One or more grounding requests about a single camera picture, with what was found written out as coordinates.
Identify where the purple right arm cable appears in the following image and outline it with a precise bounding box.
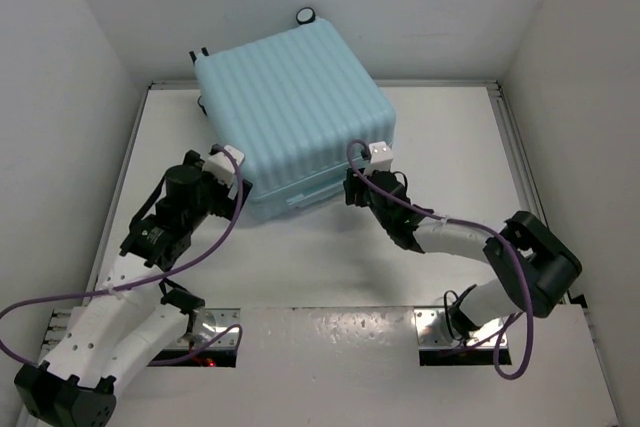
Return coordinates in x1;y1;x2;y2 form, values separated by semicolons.
346;139;535;381

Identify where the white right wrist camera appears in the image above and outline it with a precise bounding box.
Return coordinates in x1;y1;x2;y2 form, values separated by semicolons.
363;141;394;177

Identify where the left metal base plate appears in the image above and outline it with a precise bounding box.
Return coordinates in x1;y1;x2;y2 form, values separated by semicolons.
165;308;241;351

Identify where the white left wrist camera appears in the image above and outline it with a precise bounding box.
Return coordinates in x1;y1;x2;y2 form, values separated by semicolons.
202;144;245;198

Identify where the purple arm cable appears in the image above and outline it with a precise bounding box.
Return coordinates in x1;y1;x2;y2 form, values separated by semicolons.
0;145;245;366
346;139;535;381

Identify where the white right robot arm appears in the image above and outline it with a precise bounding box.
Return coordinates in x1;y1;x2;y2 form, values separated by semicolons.
343;168;582;345

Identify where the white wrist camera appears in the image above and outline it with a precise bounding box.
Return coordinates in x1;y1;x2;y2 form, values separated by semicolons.
363;141;394;177
202;144;245;198

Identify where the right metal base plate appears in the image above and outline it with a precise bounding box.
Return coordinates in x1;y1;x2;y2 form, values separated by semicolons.
416;307;510;349

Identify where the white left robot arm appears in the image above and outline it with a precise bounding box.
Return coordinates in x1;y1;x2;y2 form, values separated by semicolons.
14;145;252;426

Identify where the light blue suitcase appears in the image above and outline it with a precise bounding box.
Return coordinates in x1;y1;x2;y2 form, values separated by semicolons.
190;7;396;221

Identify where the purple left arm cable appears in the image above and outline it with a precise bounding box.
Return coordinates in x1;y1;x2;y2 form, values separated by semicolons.
0;145;245;366

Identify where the metal base plate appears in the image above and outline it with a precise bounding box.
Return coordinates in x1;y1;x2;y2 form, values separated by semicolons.
416;307;510;349
165;308;241;351

